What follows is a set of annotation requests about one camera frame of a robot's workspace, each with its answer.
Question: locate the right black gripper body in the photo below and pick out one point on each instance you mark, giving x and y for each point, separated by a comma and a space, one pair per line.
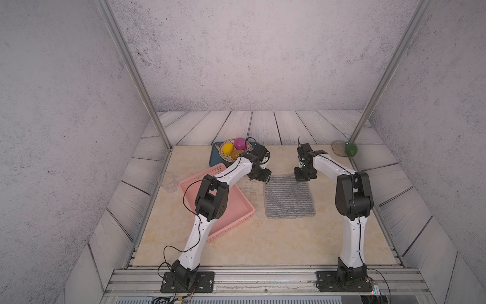
302, 174

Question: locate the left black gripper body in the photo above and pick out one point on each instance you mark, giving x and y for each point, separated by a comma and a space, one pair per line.
261, 174

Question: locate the grey striped square dishcloth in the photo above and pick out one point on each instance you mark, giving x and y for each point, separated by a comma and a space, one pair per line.
286, 198

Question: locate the pink plastic basket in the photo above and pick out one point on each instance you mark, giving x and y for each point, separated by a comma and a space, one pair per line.
239, 208

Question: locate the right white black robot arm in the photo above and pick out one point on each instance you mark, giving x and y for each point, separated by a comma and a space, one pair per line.
354, 202

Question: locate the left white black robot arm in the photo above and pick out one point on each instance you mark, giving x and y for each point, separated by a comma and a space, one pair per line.
210, 205

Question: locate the brown potato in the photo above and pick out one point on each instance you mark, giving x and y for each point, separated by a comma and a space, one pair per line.
236, 154

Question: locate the patterned round plate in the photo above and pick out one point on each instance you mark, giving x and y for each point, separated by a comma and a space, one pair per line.
250, 145

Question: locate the magenta round fruit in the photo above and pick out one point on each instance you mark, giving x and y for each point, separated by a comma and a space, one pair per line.
240, 143

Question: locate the yellow lemon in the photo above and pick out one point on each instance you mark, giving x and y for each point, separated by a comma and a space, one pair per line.
228, 148

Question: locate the clear glass bowl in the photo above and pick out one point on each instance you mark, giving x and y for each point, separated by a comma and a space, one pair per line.
339, 148

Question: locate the teal placemat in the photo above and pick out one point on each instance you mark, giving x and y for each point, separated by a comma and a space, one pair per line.
217, 156

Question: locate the green ball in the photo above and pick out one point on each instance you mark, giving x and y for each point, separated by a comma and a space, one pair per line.
351, 150

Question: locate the clear plastic cup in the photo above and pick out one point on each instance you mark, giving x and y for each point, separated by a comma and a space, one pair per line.
168, 182

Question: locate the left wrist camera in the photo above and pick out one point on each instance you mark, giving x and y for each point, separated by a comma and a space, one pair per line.
261, 152

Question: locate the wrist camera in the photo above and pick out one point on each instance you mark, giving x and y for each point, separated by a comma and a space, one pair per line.
261, 152
303, 150

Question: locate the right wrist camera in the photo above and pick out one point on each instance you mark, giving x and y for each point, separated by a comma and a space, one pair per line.
303, 150

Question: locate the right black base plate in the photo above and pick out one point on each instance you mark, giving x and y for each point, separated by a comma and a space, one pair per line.
333, 281

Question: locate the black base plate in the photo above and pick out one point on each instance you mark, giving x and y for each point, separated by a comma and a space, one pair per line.
198, 282
333, 281

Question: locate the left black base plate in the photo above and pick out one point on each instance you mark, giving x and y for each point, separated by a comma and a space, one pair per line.
198, 282

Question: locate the aluminium front rail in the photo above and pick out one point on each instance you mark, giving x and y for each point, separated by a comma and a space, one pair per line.
393, 282

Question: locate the right aluminium frame post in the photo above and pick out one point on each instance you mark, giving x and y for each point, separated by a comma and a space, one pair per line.
403, 44

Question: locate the aluminium frame post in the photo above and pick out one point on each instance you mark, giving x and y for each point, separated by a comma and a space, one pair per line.
403, 44
121, 45

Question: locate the left aluminium frame post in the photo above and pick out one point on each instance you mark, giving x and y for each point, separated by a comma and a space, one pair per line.
121, 45

